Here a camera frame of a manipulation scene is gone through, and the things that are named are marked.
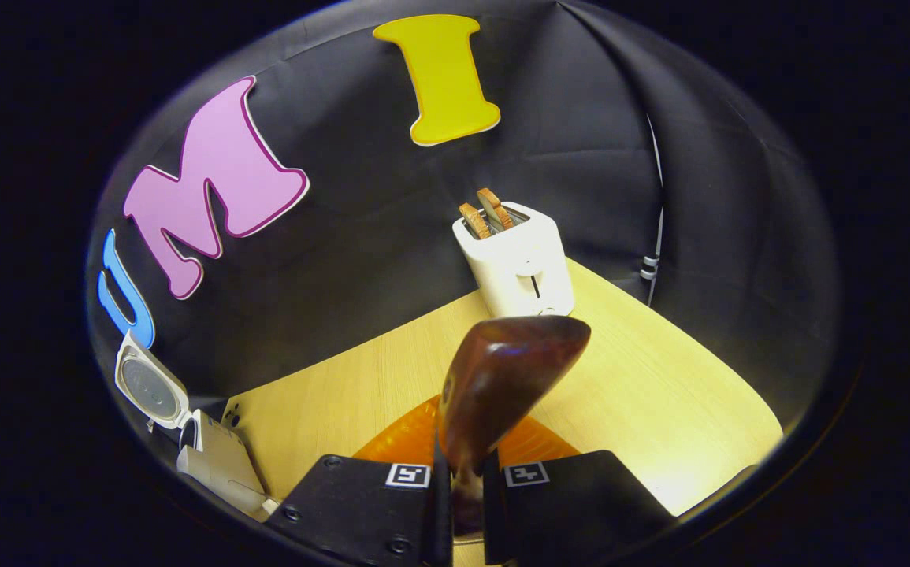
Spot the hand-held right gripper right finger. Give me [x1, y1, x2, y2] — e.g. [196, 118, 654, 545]
[482, 413, 678, 567]

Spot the black backdrop cloth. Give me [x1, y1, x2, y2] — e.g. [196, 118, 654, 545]
[86, 0, 841, 442]

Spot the white rice cooker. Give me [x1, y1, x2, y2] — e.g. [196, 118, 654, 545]
[113, 329, 280, 522]

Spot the toaster power cable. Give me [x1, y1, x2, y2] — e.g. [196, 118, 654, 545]
[640, 114, 666, 308]

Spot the brown toast slice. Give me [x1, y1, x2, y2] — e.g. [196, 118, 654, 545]
[477, 187, 515, 231]
[459, 202, 493, 240]

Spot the white toaster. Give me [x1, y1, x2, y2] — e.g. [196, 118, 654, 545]
[452, 202, 576, 320]

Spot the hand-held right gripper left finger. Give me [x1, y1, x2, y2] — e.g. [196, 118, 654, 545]
[264, 394, 454, 567]

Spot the brown wooden spoon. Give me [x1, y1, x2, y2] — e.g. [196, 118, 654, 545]
[436, 315, 592, 544]

